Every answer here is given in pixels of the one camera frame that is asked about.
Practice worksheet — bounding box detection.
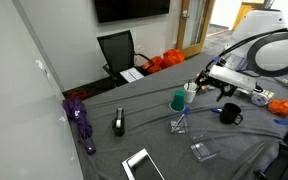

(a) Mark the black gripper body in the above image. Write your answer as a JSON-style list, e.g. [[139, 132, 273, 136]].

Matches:
[[202, 71, 239, 94]]

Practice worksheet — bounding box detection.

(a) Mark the blue marker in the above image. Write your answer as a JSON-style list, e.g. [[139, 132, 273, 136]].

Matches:
[[172, 107, 191, 132]]

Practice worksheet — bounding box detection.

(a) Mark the green plastic cup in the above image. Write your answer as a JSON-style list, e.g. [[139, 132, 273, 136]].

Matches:
[[169, 89, 186, 113]]

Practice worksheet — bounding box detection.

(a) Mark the small clear square container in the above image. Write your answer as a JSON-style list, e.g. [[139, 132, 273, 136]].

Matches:
[[169, 111, 190, 135]]

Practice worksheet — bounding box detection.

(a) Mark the clear container with metal plate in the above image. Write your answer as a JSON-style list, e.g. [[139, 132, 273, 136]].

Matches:
[[189, 131, 222, 163]]

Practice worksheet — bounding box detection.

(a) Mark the clear plastic box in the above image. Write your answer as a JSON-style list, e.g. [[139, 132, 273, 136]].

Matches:
[[234, 87, 256, 100]]

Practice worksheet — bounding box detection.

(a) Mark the black mug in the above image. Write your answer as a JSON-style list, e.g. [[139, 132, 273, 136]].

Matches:
[[219, 102, 244, 126]]

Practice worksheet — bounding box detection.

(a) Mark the white tape roll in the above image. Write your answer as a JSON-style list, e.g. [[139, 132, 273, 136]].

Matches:
[[250, 89, 268, 107]]

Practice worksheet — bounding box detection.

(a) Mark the wooden framed glass door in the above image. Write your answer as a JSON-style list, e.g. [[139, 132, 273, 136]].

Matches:
[[175, 0, 216, 58]]

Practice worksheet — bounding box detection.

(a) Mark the orange crumpled item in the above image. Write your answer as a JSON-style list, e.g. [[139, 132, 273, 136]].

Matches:
[[267, 98, 288, 117]]

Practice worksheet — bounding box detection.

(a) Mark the white paper sheet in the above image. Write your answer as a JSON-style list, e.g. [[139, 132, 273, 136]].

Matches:
[[119, 67, 145, 84]]

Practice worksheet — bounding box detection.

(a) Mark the yellow wooden door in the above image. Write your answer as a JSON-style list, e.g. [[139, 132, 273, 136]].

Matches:
[[232, 1, 267, 31]]

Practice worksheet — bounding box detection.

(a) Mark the grey table cloth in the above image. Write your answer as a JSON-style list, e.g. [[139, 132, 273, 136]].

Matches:
[[68, 53, 288, 180]]

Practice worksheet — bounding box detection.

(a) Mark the black office chair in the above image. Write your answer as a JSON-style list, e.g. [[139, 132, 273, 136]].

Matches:
[[96, 29, 155, 88]]

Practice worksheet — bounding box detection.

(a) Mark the black tape dispenser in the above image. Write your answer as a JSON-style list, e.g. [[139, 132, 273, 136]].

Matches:
[[111, 107, 126, 137]]

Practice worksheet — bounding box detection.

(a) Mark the white framed tablet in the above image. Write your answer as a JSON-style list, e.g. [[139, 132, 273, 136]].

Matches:
[[121, 148, 166, 180]]

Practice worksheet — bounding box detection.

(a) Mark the red item on floor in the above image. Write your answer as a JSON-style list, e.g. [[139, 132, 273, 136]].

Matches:
[[65, 88, 91, 101]]

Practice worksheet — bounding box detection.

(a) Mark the purple folded umbrella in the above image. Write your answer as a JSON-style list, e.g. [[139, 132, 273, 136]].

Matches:
[[62, 97, 97, 156]]

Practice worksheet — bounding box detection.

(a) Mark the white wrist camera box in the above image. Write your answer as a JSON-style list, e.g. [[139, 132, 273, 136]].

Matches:
[[207, 64, 258, 92]]

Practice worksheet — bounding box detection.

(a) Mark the black wall television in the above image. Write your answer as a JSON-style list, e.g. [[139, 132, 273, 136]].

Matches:
[[93, 0, 172, 24]]

